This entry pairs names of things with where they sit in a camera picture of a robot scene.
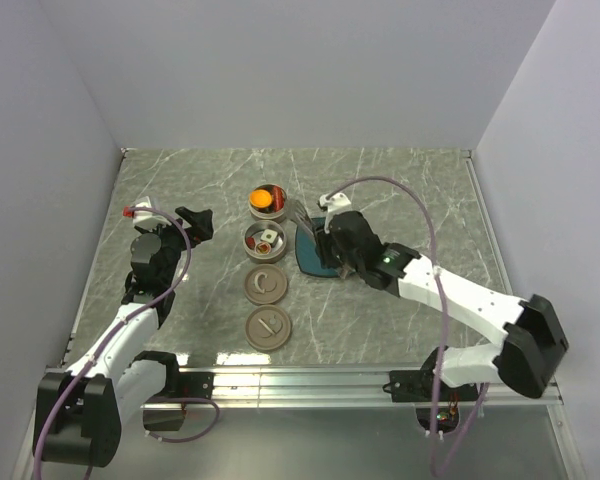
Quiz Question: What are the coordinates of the purple cable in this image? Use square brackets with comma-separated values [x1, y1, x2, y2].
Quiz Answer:
[327, 176, 491, 477]
[32, 207, 221, 480]

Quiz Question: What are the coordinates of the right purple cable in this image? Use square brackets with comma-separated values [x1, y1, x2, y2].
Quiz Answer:
[327, 176, 491, 477]

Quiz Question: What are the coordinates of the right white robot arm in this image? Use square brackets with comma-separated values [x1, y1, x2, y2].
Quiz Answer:
[314, 211, 569, 400]

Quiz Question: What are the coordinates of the orange half fruit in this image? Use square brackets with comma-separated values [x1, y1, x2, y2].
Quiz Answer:
[249, 189, 273, 209]

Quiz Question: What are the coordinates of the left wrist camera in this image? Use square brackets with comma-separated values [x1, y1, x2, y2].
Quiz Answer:
[122, 196, 159, 230]

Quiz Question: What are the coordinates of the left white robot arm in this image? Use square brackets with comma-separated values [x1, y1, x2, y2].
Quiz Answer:
[32, 198, 214, 478]

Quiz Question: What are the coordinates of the far metal round container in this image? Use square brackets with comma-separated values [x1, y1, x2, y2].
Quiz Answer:
[248, 184, 287, 223]

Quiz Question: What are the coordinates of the metal round container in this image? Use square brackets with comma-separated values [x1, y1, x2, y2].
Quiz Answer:
[242, 220, 288, 264]
[248, 184, 287, 223]

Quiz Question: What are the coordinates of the red sausage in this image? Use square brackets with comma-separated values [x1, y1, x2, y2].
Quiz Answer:
[272, 185, 285, 212]

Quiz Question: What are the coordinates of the brown lid with bar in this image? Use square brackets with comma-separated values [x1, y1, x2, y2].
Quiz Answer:
[245, 305, 293, 352]

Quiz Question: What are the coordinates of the white tofu cube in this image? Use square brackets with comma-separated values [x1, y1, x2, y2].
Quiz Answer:
[261, 229, 278, 245]

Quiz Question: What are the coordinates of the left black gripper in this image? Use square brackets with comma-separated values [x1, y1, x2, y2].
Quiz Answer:
[138, 206, 212, 285]

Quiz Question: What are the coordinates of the aluminium front rail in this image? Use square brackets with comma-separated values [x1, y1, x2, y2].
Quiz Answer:
[44, 363, 564, 409]

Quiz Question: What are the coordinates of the teal square plate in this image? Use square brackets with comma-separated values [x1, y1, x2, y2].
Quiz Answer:
[294, 226, 339, 279]

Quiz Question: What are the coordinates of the near metal round container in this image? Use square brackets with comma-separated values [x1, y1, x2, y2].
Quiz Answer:
[242, 220, 288, 264]

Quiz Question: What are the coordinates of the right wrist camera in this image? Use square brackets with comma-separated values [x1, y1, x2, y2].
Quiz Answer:
[318, 192, 352, 215]

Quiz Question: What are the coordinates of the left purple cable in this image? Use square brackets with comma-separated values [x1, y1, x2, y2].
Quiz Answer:
[32, 207, 221, 480]

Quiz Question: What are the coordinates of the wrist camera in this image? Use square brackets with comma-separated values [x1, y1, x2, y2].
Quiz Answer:
[122, 196, 159, 230]
[318, 192, 352, 215]

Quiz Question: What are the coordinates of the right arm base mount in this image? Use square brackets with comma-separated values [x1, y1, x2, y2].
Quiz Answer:
[382, 370, 479, 403]

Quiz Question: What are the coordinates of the brown lid with curl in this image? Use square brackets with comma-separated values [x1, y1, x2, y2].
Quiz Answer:
[243, 264, 288, 305]

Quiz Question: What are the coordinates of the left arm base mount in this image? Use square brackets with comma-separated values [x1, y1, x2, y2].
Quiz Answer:
[142, 371, 215, 432]

